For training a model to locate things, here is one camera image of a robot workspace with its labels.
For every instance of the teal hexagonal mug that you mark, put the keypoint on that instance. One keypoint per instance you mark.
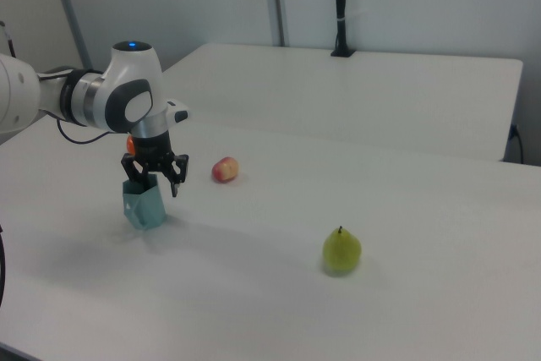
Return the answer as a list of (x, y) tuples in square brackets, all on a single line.
[(148, 209)]

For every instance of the red strawberry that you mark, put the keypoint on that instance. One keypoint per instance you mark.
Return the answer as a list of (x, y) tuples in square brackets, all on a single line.
[(225, 170)]

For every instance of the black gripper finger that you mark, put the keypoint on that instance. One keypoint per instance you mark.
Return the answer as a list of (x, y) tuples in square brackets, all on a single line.
[(135, 171), (178, 173)]

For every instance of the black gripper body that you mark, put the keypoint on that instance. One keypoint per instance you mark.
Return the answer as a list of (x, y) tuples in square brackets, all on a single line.
[(152, 149)]

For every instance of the green pear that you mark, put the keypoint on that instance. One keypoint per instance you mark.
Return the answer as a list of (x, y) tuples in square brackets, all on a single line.
[(342, 251)]

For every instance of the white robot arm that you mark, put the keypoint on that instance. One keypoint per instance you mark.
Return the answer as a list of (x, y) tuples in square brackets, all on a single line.
[(135, 65)]

